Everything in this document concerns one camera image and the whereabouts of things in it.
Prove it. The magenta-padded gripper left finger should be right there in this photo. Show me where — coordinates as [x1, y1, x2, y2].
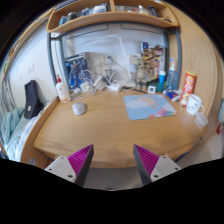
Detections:
[44, 143, 95, 188]

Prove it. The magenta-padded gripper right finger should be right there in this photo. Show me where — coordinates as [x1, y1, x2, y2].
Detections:
[132, 143, 183, 187]

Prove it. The grey computer mouse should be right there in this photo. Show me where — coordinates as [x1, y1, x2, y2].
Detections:
[71, 101, 88, 116]

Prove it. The blue cloud print mouse pad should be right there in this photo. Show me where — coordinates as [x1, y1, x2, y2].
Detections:
[123, 93, 178, 121]

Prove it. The clear plastic cup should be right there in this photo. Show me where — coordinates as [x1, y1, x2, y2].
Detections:
[194, 112, 209, 130]

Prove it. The teal blanket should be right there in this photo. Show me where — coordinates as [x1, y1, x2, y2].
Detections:
[0, 107, 25, 161]

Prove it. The white mug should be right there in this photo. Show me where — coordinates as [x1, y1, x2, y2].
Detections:
[185, 93, 205, 116]

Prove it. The blue snack packet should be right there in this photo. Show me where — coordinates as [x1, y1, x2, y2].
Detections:
[163, 88, 183, 102]

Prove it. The black bag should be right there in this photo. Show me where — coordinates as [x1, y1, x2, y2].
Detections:
[23, 79, 44, 120]

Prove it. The white red-pump lotion bottle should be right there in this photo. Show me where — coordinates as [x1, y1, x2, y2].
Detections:
[55, 74, 72, 104]

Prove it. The red yellow chips can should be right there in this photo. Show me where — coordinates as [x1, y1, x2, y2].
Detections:
[179, 70, 197, 107]

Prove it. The small blue white-capped bottle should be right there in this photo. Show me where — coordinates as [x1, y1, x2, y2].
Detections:
[158, 70, 167, 85]

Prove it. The blue spray bottle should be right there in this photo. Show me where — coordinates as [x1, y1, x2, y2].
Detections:
[166, 57, 178, 90]

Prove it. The white power strip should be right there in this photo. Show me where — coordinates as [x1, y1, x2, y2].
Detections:
[105, 83, 124, 93]

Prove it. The blue robot model kit box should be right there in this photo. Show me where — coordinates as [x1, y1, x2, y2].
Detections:
[64, 52, 92, 90]

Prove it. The colourful printed box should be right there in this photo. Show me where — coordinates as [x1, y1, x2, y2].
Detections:
[139, 41, 167, 84]

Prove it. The wooden shelf unit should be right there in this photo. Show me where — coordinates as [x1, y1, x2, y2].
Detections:
[45, 0, 180, 34]

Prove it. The white wall socket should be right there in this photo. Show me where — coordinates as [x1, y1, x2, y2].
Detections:
[93, 54, 106, 68]

